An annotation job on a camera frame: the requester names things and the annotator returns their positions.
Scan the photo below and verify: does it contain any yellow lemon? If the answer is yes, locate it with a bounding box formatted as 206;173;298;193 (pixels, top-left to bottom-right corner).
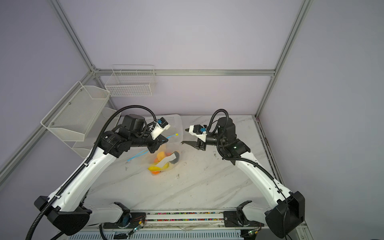
157;152;167;162

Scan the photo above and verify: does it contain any clear zip top bag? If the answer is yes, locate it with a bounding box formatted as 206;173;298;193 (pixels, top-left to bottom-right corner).
125;132;184;175

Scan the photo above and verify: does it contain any black round food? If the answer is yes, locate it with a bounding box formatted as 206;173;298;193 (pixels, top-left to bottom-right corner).
170;151;180;165

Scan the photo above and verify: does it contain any cream white garlic bulb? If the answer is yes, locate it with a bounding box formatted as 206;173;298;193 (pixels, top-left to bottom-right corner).
156;156;171;166

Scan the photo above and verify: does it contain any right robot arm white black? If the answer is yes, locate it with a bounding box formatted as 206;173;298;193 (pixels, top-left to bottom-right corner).
185;117;306;240

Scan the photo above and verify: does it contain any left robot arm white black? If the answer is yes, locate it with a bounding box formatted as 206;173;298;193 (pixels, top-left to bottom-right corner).
34;115;170;236

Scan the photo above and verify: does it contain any white plastic perforated basket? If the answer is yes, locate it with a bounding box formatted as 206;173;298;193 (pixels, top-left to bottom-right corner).
143;113;184;142

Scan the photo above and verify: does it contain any lower white mesh shelf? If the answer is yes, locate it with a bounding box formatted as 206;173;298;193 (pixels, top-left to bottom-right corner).
68;108;116;159

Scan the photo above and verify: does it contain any white mesh shelf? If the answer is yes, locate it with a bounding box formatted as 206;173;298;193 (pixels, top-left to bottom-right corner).
68;108;116;159
41;82;111;142

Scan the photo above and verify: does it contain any upper white mesh shelf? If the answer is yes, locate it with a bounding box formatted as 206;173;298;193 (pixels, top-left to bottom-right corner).
41;82;111;142

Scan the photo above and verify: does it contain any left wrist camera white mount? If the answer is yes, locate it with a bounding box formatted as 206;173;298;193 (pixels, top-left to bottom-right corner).
151;117;171;140

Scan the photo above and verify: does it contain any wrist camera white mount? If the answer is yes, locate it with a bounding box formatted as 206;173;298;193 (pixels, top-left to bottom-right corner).
190;125;208;143
151;117;171;140

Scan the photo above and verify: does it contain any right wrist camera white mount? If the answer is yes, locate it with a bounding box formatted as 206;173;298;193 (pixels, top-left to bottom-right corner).
190;125;208;143

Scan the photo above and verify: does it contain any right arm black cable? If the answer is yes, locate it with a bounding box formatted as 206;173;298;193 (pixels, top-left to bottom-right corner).
206;108;293;240

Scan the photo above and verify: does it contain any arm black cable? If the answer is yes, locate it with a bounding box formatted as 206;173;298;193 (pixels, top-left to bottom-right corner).
206;108;293;240
25;104;158;240

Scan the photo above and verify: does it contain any white wire wall basket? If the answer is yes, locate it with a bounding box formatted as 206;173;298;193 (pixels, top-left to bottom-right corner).
105;65;157;97

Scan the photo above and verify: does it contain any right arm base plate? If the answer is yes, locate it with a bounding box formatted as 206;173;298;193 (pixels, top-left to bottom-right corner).
223;211;265;228

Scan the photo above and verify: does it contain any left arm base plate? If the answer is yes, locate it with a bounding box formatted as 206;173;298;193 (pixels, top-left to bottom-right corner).
103;212;147;229

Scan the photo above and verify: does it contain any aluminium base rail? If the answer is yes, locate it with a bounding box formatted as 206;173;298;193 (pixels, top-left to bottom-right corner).
59;209;278;240

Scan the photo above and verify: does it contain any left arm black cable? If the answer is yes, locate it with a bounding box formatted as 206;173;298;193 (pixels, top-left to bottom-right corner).
25;104;158;240

